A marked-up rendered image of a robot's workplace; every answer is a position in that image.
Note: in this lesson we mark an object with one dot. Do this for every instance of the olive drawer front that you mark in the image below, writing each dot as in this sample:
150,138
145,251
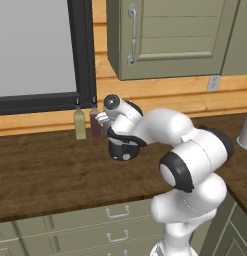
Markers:
71,241
81,216

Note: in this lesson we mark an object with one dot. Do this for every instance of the grey wall socket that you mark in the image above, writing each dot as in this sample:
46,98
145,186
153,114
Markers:
213,83

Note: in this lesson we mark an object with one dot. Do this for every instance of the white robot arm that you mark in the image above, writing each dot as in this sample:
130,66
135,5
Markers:
191,156

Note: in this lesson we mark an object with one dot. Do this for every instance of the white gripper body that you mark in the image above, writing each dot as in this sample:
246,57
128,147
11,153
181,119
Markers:
102,118

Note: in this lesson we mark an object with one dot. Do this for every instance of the grey rounded appliance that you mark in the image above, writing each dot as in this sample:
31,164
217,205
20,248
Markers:
245,135

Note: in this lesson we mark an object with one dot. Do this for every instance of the black framed window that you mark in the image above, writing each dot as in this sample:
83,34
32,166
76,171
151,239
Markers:
35,46

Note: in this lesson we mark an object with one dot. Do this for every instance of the plain olive cupboard door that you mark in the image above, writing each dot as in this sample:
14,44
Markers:
237,40

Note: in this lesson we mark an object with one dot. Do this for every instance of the yellow oil bottle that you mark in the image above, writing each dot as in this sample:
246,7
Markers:
80,125

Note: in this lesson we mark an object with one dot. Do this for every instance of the dark red bottle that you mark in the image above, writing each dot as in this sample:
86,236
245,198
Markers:
95,125

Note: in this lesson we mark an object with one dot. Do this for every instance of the olive base cupboard door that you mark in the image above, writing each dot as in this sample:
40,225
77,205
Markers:
5,238
236,233

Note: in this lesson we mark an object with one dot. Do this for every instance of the olive wall cupboard door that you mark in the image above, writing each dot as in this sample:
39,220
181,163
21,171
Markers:
181,36

